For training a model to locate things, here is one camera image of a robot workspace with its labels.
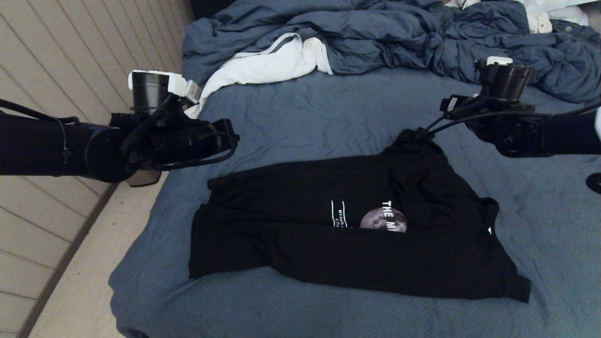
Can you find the crumpled blue duvet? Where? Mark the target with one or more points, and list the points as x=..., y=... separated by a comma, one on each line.
x=375, y=37

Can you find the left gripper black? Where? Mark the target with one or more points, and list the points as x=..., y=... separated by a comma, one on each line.
x=188, y=138

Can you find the black headboard panel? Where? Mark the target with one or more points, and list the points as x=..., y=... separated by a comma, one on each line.
x=206, y=8

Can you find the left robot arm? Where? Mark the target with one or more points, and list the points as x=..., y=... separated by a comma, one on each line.
x=47, y=145

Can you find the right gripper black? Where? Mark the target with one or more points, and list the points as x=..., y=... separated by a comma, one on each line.
x=465, y=110

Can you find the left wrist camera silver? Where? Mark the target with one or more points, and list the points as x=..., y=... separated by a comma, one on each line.
x=193, y=90

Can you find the right motor cylinder white bracket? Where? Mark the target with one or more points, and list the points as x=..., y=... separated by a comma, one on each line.
x=504, y=80

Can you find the white blanket grey stripe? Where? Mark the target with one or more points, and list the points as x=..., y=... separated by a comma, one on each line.
x=263, y=65

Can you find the black moon print T-shirt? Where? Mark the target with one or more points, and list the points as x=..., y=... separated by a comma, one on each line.
x=328, y=244

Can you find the brown trash bin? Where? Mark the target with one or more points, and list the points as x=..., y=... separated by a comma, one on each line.
x=143, y=177

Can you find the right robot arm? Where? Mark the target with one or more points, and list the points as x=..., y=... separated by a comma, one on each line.
x=554, y=136

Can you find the blue bed sheet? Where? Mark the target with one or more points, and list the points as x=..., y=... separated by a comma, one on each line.
x=328, y=117

